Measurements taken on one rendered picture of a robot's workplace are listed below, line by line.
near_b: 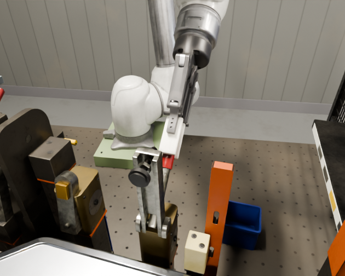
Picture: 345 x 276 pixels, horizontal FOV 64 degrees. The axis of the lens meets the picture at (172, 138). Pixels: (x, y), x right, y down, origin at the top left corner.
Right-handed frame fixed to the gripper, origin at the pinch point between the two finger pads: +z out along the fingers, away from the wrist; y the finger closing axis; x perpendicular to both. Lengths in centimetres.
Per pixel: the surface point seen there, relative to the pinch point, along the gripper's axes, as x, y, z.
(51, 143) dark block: -24.7, -1.2, 4.8
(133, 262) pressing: -2.3, -2.3, 22.2
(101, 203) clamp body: -14.7, -10.5, 14.1
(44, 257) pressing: -17.9, -0.6, 24.9
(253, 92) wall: 21, -223, -128
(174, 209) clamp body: 2.3, -4.2, 12.2
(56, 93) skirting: -198, -213, -93
